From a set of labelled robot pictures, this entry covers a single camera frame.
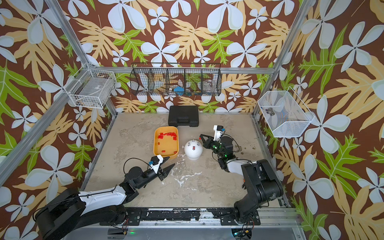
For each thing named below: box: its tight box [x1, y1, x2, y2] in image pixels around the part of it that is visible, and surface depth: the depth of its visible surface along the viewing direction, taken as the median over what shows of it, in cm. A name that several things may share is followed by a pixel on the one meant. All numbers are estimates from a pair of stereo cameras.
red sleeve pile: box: [157, 132, 177, 141], surface depth 109 cm
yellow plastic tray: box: [153, 126, 179, 160], surface depth 105 cm
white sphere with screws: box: [184, 139, 203, 161], surface depth 91 cm
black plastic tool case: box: [168, 105, 199, 127], surface depth 117 cm
